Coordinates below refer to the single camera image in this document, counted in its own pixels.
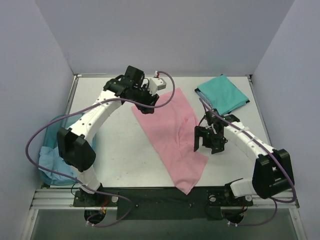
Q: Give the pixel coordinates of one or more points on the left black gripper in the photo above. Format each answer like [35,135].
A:
[147,100]

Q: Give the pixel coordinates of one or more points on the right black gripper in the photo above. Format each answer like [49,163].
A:
[208,140]

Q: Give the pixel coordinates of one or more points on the pink t shirt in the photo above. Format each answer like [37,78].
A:
[170,130]

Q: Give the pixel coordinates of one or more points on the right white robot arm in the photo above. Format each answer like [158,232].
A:
[272,171]

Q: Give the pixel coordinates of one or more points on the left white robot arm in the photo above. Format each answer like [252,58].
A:
[110,99]

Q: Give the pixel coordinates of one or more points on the dark folded shirt underneath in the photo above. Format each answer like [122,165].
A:
[203,97]

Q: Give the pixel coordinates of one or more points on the teal folded t shirt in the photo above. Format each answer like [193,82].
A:
[224,96]

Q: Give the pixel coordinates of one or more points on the teal plastic bin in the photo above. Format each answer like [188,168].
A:
[67,154]

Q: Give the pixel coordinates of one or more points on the light blue t shirt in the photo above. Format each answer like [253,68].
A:
[49,158]

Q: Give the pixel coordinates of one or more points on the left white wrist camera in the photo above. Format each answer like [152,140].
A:
[156,84]

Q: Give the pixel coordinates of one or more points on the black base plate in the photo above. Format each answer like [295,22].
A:
[166,203]

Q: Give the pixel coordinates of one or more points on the aluminium front rail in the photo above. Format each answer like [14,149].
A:
[53,199]

